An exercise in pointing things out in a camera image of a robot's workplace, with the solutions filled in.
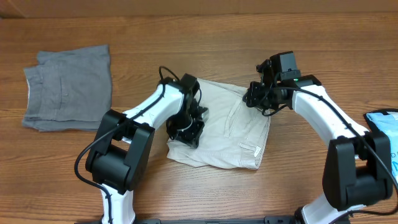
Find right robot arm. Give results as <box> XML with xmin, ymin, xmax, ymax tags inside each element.
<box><xmin>243</xmin><ymin>51</ymin><xmax>397</xmax><ymax>224</ymax></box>

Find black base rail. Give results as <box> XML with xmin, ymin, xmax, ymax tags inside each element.
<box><xmin>74</xmin><ymin>215</ymin><xmax>352</xmax><ymax>224</ymax></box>

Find beige shorts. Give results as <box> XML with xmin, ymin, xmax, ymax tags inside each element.
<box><xmin>167</xmin><ymin>79</ymin><xmax>271</xmax><ymax>169</ymax></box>

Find folded grey shorts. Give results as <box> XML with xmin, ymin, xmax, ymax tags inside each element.
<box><xmin>22</xmin><ymin>45</ymin><xmax>113</xmax><ymax>132</ymax></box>

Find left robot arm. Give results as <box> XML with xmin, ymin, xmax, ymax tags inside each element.
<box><xmin>74</xmin><ymin>74</ymin><xmax>208</xmax><ymax>223</ymax></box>

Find light blue garment pile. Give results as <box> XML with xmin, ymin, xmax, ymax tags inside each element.
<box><xmin>364</xmin><ymin>108</ymin><xmax>398</xmax><ymax>179</ymax></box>

